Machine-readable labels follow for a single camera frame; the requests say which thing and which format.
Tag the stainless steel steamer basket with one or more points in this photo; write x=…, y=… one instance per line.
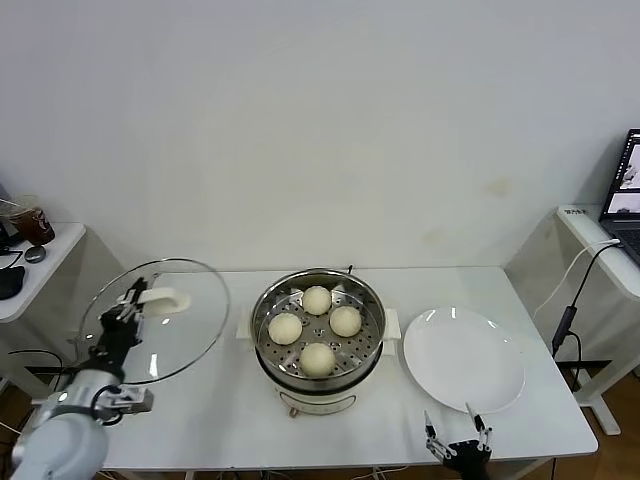
x=370, y=310

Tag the white round plate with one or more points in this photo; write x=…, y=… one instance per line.
x=465, y=360

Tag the white side table with cup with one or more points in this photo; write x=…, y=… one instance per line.
x=60, y=250

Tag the small round grey disc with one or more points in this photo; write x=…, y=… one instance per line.
x=36, y=253

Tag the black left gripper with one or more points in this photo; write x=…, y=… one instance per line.
x=117, y=340

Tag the open grey laptop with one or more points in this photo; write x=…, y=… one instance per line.
x=622, y=220

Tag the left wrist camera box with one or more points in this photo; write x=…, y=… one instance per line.
x=130, y=399

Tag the iced coffee plastic cup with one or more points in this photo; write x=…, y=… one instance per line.
x=37, y=227

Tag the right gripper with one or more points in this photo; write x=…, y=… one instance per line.
x=467, y=457

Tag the white side table with label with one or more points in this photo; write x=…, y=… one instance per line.
x=585, y=230

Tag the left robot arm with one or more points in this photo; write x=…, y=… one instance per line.
x=65, y=440

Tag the white electric cooker base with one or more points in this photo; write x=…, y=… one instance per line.
x=320, y=400

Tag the small printed label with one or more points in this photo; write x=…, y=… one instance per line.
x=575, y=211

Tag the white steamed baozi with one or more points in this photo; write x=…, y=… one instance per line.
x=346, y=321
x=316, y=300
x=317, y=360
x=285, y=328

